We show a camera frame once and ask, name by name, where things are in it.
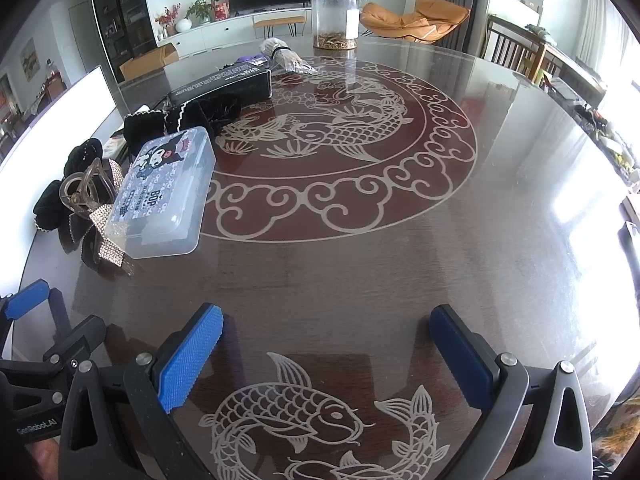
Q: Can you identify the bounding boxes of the rhinestone bow hair clip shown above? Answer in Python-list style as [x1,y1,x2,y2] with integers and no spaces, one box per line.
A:
[67,159,136,276]

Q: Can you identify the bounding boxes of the black velvet scrunchie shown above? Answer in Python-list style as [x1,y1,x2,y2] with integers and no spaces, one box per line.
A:
[32,180,72,232]

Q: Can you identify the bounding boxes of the clear hair claw clip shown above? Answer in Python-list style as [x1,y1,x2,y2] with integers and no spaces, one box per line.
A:
[58,158,122,218]

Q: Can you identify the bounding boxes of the clear Kuromi plastic box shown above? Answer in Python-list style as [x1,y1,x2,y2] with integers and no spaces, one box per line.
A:
[105,127,216,260]

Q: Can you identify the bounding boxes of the black odor bar box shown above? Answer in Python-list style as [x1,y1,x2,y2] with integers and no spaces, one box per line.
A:
[167,63,272,107]

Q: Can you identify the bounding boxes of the purple toy wand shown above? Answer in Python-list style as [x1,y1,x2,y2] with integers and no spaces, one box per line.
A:
[224,54,270,68]

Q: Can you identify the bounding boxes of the white storage box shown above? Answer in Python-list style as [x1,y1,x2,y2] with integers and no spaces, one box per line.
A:
[0,67,124,296]

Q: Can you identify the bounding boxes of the cardboard box on floor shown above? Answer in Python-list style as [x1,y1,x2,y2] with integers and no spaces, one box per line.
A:
[119,42,179,81]

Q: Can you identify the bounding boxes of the dark display cabinet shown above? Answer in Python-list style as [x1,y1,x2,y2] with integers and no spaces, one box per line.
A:
[92,0,156,84]

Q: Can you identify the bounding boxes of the red flower vase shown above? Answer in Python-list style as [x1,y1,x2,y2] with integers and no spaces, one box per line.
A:
[155,3,180,37]

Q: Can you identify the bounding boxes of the white TV cabinet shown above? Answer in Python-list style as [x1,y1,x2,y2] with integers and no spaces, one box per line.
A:
[157,6,312,58]

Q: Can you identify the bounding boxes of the wooden dining chair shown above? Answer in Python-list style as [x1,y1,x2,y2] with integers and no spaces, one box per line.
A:
[480,14,563,84]

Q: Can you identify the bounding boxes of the leafy plant beside flowers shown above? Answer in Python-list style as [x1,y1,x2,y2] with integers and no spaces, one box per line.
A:
[186,0,215,24]

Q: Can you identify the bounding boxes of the small wooden bench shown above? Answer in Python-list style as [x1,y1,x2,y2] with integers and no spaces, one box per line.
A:
[253,15,307,39]

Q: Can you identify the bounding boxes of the orange lounge chair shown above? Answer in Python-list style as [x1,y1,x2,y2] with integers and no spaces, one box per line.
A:
[360,0,471,44]

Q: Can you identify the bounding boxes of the clear plastic food jar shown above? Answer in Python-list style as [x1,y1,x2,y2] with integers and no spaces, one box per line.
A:
[311,0,360,51]

